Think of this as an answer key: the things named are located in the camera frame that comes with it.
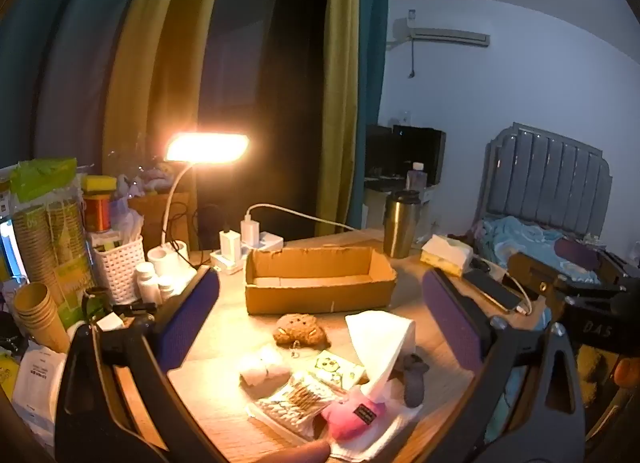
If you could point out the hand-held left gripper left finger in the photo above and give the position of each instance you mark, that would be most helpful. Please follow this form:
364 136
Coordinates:
189 315

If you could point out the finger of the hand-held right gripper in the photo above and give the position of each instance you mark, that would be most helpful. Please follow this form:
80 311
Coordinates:
532 275

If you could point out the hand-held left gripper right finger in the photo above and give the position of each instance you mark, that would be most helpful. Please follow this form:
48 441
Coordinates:
452 318

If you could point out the white tissue paper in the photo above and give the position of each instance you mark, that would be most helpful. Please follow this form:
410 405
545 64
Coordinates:
382 343

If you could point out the cardboard box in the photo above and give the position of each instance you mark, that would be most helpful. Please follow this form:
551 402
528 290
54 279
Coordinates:
315 295

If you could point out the pink plush pouch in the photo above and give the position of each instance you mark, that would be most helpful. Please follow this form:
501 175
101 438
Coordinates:
350 415

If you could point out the person's right hand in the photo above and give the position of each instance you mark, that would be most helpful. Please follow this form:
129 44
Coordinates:
629 373

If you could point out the person's left hand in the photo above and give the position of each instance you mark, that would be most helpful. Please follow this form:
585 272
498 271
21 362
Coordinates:
297 454

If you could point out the blue blanket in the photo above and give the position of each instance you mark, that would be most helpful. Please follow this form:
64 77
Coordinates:
525 248

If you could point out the white pill bottle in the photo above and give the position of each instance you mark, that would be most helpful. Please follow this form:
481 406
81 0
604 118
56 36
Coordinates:
166 287
147 283

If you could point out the black smartphone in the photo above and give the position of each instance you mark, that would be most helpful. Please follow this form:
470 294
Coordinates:
492 289

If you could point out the white charger plug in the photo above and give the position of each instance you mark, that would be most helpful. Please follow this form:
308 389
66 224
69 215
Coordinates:
230 244
250 232

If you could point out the white plastic basket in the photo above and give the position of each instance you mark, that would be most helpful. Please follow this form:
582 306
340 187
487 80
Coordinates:
120 268

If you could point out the white power strip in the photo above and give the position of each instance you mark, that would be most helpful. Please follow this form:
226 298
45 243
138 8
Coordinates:
260 249

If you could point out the grey padded headboard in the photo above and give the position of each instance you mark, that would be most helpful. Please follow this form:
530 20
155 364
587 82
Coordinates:
550 178

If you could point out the brown paper bag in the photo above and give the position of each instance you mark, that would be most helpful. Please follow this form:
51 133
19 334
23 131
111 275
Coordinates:
157 220

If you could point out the steel tumbler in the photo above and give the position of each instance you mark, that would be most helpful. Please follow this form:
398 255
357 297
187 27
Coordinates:
400 228

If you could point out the brown plush toy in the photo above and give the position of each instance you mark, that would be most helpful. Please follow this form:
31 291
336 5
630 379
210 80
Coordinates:
300 330

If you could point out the green printed tissue pack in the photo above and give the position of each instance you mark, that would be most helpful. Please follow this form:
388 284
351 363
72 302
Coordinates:
334 368

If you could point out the red spool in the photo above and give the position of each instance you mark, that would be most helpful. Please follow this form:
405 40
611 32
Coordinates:
97 213

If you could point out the clear plastic bottle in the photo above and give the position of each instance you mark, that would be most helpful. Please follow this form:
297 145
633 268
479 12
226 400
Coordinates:
415 178

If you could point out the stack of loose paper cups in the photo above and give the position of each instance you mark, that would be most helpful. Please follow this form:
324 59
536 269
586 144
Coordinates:
37 315

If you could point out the packaged paper cups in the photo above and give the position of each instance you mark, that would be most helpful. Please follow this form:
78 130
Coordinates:
55 238

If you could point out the yellow green sponge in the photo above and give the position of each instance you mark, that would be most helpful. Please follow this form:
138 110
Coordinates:
99 184

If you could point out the white desk lamp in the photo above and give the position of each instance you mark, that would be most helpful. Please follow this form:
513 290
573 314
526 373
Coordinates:
207 148

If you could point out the white paper packet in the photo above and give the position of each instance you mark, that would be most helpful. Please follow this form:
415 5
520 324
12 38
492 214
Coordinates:
37 393

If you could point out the black monitor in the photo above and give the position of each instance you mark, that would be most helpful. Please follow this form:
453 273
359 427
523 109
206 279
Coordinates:
415 148

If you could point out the yellow curtain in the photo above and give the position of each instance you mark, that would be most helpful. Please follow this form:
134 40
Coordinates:
150 68
340 93

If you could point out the white air conditioner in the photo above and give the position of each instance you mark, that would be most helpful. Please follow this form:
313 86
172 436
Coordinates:
445 33

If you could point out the teal curtain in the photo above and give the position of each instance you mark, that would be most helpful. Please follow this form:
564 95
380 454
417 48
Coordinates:
65 43
372 68

